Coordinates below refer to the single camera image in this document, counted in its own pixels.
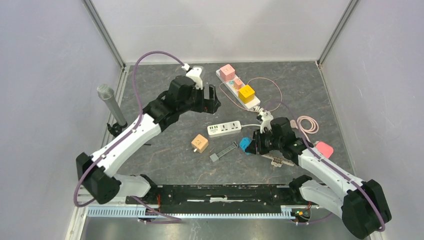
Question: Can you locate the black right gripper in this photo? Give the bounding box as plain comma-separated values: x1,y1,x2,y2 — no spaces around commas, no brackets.
245,128,283,156

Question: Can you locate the blue plug adapter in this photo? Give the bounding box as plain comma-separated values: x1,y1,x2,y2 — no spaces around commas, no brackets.
239,137,252,155

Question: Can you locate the small white power strip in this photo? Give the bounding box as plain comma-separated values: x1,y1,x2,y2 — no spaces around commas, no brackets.
207,120,242,138

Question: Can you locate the long white power strip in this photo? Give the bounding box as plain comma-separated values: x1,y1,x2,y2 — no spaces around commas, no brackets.
215,69,261,111

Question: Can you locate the yellow cube plug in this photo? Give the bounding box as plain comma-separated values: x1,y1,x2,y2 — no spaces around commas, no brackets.
238,84,255,105

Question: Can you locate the beige dragon plug adapter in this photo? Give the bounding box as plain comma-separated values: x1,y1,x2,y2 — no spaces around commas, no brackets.
191,134,209,153

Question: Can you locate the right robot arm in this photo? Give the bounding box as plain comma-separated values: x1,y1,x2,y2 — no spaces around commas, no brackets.
245,115,392,240

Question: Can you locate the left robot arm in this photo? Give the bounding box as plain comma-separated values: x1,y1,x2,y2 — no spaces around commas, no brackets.
73,76,221,207

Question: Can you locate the small orange plug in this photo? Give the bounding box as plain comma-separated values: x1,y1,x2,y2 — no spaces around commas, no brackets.
233,77,244,90

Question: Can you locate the pink cube plug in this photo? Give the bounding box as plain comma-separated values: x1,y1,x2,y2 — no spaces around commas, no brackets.
219,64,236,82

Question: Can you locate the beige toothed ruler piece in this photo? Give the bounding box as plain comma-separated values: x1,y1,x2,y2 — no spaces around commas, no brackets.
262,153,295,168

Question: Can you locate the pink and blue block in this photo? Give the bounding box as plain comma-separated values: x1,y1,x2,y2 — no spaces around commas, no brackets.
315,141,334,159

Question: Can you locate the silver microphone on stand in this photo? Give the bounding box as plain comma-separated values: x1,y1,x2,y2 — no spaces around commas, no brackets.
96,84,128,137

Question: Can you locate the pink thin cable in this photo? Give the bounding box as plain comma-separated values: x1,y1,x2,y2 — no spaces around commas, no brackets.
218,77,283,113

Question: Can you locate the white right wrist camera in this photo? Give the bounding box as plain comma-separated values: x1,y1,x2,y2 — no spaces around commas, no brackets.
258,110,274,134

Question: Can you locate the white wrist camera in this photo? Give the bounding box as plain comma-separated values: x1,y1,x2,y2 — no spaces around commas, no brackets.
181,63,204,90
258,110,274,134

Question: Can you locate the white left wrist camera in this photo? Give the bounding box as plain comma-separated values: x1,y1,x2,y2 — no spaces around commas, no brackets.
181,63,204,90

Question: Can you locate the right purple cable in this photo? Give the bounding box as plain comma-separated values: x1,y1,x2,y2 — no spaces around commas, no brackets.
264,100,387,233

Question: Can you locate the purple cable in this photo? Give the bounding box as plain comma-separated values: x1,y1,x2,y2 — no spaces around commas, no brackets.
264,100,387,233
73,50,190,225

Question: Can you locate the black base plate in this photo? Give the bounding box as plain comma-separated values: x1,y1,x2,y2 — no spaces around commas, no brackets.
141,184,314,214

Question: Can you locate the coiled pink charging cable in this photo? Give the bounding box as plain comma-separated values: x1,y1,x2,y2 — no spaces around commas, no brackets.
290,115,320,135

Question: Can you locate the aluminium front rail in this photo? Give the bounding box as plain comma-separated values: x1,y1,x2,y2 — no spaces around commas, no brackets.
75,184,377,220

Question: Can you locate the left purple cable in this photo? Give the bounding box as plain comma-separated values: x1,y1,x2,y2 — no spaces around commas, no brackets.
73,50,190,225

